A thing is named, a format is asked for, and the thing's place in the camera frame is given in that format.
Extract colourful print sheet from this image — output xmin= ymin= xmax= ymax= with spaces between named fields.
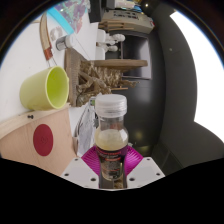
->
xmin=46 ymin=0 xmax=92 ymax=36

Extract black wall screen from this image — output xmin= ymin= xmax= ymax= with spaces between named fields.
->
xmin=119 ymin=33 xmax=149 ymax=81

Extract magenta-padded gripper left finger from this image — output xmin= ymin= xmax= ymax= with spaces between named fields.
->
xmin=60 ymin=145 xmax=103 ymax=190

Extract white cabinet with pictures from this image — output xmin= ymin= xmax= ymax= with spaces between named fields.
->
xmin=99 ymin=9 xmax=156 ymax=34

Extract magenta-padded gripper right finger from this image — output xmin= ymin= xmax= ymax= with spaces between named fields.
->
xmin=123 ymin=145 xmax=166 ymax=190

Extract flat round red coaster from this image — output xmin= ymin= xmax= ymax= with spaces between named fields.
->
xmin=32 ymin=123 xmax=55 ymax=157

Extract brown relief sculpture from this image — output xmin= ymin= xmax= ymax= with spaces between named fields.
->
xmin=64 ymin=47 xmax=149 ymax=108

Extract small grey paint jar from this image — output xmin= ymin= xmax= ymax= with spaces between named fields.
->
xmin=55 ymin=34 xmax=76 ymax=52

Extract black box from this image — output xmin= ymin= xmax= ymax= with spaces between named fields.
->
xmin=88 ymin=0 xmax=116 ymax=24

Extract wooden flat paintbrush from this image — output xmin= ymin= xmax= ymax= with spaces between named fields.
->
xmin=38 ymin=11 xmax=55 ymax=68

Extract white plaster bust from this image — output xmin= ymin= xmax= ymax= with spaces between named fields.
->
xmin=105 ymin=44 xmax=120 ymax=54
xmin=103 ymin=33 xmax=127 ymax=45

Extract clear bottle with white cap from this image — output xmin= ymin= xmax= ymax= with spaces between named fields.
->
xmin=94 ymin=93 xmax=130 ymax=183

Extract yellow-green cup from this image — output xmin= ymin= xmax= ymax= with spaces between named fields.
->
xmin=19 ymin=65 xmax=71 ymax=112

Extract ceiling light strip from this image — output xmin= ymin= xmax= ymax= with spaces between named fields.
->
xmin=169 ymin=9 xmax=224 ymax=143

